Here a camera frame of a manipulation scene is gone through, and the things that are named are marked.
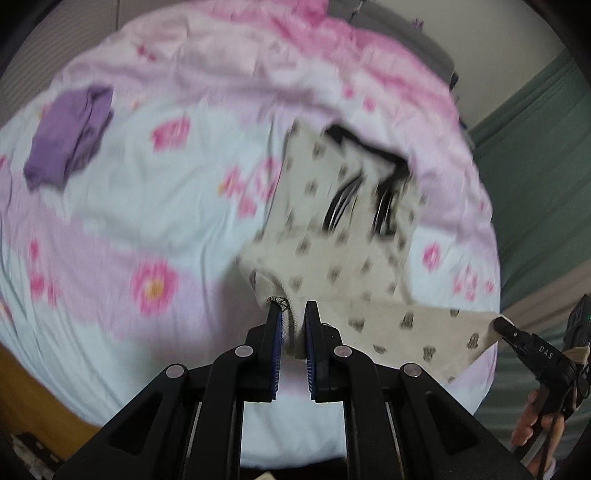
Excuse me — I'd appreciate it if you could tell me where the wooden bed frame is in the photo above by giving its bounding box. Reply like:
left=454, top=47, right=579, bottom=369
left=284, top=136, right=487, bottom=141
left=0, top=342, right=103, bottom=464

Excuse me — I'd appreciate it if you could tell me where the person's right hand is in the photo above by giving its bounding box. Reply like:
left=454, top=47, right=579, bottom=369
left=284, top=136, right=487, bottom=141
left=510, top=388, right=566, bottom=460

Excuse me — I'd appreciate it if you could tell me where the purple folded cloth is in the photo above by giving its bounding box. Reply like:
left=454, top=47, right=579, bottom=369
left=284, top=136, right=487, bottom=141
left=23, top=86, right=115, bottom=191

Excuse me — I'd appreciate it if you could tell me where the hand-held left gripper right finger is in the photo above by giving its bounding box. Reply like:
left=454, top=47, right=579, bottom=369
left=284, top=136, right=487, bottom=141
left=305, top=301, right=533, bottom=480

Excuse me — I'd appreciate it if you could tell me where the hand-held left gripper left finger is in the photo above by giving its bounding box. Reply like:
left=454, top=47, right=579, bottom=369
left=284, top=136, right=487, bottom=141
left=54, top=302, right=283, bottom=480

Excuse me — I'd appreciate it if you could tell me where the green cloth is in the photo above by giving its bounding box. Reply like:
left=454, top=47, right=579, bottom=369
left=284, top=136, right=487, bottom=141
left=468, top=48, right=591, bottom=457

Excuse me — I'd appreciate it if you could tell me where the beige patterned small garment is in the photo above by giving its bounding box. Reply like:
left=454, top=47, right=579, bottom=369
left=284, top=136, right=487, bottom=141
left=236, top=121, right=509, bottom=385

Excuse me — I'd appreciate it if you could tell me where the pink floral bed sheet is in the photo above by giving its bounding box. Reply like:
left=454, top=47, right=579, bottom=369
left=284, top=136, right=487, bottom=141
left=0, top=0, right=504, bottom=467

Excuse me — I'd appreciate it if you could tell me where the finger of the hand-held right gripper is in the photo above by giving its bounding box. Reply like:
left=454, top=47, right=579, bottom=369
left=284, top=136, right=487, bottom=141
left=491, top=316, right=578, bottom=386

